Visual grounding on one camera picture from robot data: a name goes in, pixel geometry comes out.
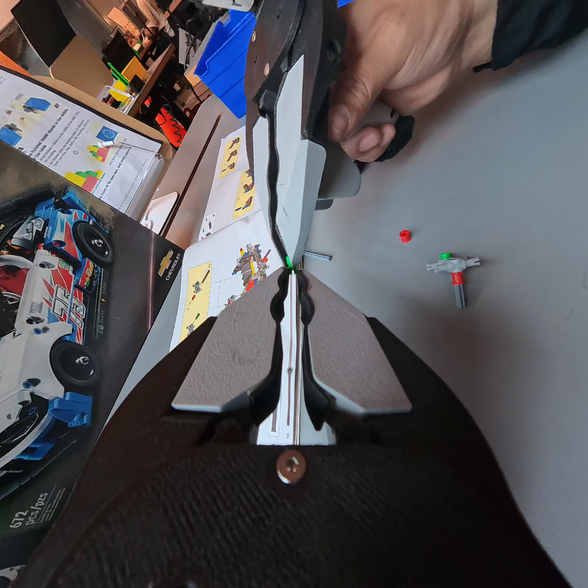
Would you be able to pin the blue storage bin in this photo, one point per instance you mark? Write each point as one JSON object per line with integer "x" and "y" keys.
{"x": 225, "y": 69}

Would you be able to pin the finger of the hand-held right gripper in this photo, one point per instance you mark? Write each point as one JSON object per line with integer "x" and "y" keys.
{"x": 262, "y": 160}
{"x": 294, "y": 193}

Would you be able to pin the open instruction booklet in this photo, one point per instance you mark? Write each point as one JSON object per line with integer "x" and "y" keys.
{"x": 209, "y": 255}

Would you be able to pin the dark grey lego axle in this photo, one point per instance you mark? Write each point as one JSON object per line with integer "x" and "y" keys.
{"x": 321, "y": 257}

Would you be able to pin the person's right forearm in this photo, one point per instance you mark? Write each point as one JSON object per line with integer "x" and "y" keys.
{"x": 542, "y": 32}

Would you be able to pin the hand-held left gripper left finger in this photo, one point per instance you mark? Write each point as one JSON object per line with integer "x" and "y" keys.
{"x": 229, "y": 363}

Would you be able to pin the yellow green plastic frame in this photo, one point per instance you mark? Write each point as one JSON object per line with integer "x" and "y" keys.
{"x": 126, "y": 82}

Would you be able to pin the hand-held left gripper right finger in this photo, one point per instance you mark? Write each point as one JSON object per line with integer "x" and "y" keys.
{"x": 358, "y": 367}

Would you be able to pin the orange black object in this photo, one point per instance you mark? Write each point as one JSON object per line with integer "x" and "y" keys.
{"x": 172, "y": 126}

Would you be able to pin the grey lego axle connector assembly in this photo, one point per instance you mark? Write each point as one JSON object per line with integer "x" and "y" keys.
{"x": 452, "y": 266}

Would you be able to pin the lego set box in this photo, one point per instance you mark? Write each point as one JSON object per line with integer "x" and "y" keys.
{"x": 115, "y": 275}

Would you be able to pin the printed sheet acrylic stand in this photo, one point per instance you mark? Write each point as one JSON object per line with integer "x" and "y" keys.
{"x": 69, "y": 133}

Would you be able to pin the person's right hand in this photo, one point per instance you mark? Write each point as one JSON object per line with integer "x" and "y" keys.
{"x": 413, "y": 46}

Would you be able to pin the white flat device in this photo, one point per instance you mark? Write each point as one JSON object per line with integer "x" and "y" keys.
{"x": 160, "y": 213}

